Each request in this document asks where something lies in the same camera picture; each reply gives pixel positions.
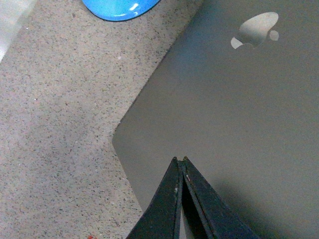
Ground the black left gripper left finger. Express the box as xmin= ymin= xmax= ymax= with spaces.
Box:
xmin=127 ymin=157 xmax=183 ymax=239

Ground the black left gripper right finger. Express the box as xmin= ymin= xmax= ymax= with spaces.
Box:
xmin=182 ymin=157 xmax=259 ymax=239

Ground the grey laptop with cracked screen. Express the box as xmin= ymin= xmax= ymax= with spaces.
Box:
xmin=113 ymin=0 xmax=319 ymax=239

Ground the blue desk lamp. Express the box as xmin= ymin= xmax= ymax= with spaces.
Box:
xmin=82 ymin=0 xmax=159 ymax=22

